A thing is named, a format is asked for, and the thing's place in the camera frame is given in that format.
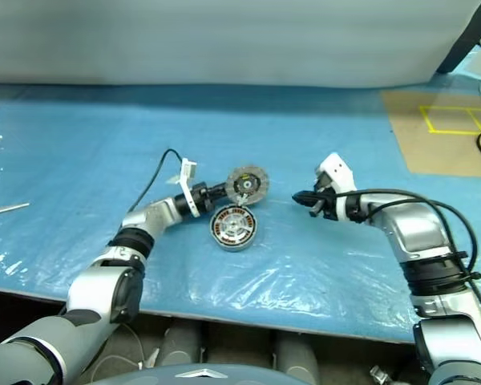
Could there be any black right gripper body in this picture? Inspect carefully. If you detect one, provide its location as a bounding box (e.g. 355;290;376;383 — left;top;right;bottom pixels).
309;172;340;220

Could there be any black slanted post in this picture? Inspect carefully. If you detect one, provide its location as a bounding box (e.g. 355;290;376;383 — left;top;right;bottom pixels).
436;0;481;74

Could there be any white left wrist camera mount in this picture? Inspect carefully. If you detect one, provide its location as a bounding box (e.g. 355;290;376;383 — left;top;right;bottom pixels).
175;158;200;220

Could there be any silver metal hand tool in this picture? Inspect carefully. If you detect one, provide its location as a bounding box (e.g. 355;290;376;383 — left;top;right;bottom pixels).
0;202;30;220

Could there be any grey rounded cylinder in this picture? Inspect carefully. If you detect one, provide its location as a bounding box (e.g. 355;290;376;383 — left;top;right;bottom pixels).
274;330;320;385
160;324;204;368

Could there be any white backdrop board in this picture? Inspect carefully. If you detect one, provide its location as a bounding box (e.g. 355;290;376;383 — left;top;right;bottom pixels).
0;0;481;87

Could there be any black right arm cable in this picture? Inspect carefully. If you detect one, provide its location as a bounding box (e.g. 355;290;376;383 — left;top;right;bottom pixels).
324;188;481;326

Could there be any motor stator with copper windings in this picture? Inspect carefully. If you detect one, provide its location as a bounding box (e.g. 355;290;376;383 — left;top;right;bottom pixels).
208;205;258;253

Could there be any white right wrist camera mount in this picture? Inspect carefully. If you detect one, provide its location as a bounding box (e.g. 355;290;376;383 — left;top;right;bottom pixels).
314;152;360;221

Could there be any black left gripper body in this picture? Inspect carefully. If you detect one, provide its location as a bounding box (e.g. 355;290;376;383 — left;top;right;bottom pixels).
192;181;218;212

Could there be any thin white wire under table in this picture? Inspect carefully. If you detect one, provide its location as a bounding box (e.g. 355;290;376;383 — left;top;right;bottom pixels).
90;322;153;374

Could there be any blue plastic table sheet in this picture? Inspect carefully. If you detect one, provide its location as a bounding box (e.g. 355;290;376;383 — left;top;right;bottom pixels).
0;66;481;344

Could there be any grey robot torso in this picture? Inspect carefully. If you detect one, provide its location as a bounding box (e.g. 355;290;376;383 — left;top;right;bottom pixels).
86;363;289;385

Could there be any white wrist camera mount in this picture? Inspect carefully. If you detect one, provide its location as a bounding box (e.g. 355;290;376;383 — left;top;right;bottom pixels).
314;152;360;221
175;158;200;220

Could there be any motor rotor with magnet ring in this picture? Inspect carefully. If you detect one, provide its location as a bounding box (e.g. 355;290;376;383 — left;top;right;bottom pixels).
225;165;271;209

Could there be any brown cardboard sheet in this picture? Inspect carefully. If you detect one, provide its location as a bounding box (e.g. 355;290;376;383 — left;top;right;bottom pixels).
380;88;481;178

